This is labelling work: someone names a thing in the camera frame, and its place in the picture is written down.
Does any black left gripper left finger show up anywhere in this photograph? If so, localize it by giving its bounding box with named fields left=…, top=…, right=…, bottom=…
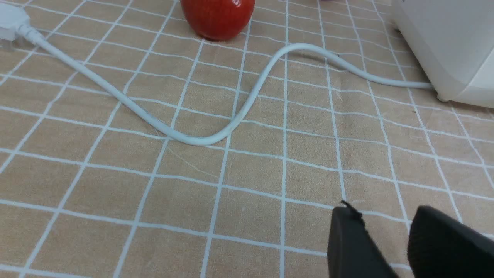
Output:
left=327, top=200, right=398, bottom=278

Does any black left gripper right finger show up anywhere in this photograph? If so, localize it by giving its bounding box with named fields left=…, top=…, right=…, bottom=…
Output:
left=408, top=205, right=494, bottom=278

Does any white two-slot toaster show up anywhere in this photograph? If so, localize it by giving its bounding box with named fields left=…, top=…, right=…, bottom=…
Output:
left=391, top=0, right=494, bottom=108

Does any orange checkered tablecloth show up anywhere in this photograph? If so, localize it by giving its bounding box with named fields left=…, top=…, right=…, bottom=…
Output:
left=0, top=0, right=493, bottom=278

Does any red apple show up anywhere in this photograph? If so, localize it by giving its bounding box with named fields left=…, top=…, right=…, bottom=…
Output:
left=180, top=0, right=255, bottom=42

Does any white power plug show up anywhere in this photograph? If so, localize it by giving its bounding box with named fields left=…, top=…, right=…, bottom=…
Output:
left=0, top=3, right=30, bottom=51

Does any white toaster power cable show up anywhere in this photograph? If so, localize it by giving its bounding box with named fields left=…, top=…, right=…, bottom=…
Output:
left=17, top=24, right=435, bottom=146

